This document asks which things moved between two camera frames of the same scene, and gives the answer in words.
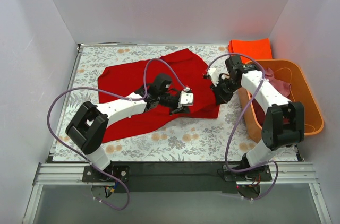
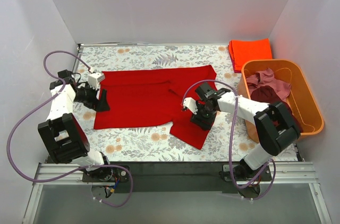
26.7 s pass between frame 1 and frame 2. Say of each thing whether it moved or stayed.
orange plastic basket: stayed
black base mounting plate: stayed
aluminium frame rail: stayed
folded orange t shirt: stayed
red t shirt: moved
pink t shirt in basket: stayed
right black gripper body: moved
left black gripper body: moved
